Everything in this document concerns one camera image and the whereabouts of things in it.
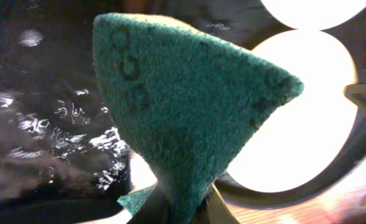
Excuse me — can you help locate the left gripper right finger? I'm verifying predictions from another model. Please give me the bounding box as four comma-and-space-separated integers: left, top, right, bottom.
198, 184, 240, 224

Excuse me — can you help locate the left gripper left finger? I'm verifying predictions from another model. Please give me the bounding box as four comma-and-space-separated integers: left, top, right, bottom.
128, 184, 171, 224

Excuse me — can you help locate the yellow plate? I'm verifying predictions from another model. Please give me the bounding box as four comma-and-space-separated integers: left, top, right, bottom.
227, 30, 357, 193

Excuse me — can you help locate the green scrubbing sponge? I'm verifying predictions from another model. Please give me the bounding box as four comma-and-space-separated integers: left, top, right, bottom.
93, 13, 304, 223

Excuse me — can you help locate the mint green plate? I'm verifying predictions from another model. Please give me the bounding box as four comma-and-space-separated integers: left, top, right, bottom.
261, 0, 366, 30

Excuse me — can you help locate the black rectangular tray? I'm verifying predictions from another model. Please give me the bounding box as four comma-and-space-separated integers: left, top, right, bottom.
0, 0, 133, 224

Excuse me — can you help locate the round black serving tray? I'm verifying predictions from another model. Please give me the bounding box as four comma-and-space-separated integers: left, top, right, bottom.
215, 8, 366, 210

